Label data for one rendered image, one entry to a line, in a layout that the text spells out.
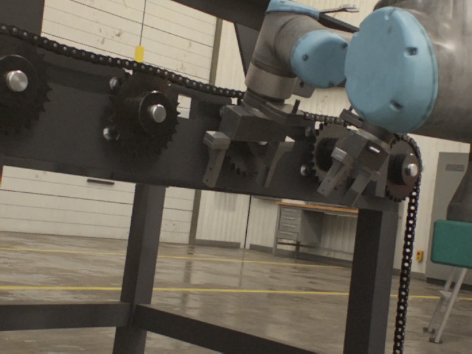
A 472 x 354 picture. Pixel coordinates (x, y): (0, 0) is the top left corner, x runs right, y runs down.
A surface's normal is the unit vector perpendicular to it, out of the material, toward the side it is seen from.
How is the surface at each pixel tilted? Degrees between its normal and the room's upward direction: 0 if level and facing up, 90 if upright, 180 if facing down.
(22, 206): 90
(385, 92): 95
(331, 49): 114
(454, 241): 90
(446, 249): 90
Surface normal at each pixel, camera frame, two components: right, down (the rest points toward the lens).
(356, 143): -0.51, -0.21
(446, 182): -0.69, -0.11
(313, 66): 0.25, 0.41
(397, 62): -0.90, -0.04
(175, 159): 0.72, 0.06
